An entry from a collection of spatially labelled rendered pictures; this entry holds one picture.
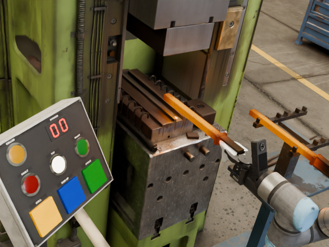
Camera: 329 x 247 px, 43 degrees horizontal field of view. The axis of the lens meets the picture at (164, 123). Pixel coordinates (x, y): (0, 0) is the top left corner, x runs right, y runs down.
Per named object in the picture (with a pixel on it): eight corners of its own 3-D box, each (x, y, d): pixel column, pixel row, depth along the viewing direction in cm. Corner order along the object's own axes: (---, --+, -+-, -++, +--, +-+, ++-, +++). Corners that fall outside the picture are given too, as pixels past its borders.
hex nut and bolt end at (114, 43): (117, 59, 143) (118, 39, 140) (109, 60, 142) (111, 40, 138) (113, 55, 145) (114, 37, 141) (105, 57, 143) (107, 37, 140)
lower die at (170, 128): (191, 131, 166) (195, 113, 161) (150, 144, 155) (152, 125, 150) (135, 83, 192) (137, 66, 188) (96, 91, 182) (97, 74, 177)
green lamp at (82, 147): (91, 154, 121) (92, 141, 119) (77, 158, 119) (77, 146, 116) (86, 148, 123) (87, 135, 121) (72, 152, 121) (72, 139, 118)
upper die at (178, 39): (209, 48, 146) (214, 22, 141) (162, 56, 135) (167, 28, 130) (144, 8, 173) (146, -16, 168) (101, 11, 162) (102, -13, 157)
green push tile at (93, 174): (108, 180, 126) (99, 158, 124) (92, 193, 121) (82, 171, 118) (103, 180, 127) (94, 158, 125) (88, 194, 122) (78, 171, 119)
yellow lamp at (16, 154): (28, 162, 103) (28, 148, 101) (9, 167, 101) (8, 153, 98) (24, 155, 105) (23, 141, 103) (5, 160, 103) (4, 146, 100)
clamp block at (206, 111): (214, 124, 172) (217, 111, 169) (198, 129, 168) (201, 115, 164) (196, 110, 180) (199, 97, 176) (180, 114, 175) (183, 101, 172)
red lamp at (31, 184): (42, 191, 106) (42, 179, 103) (24, 197, 103) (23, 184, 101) (37, 184, 108) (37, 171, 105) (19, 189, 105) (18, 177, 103)
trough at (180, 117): (184, 119, 159) (185, 116, 158) (174, 122, 156) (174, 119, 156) (127, 71, 186) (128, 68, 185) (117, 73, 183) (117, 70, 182)
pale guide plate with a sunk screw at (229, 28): (233, 47, 173) (243, 7, 164) (217, 50, 168) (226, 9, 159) (230, 45, 174) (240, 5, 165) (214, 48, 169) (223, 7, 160)
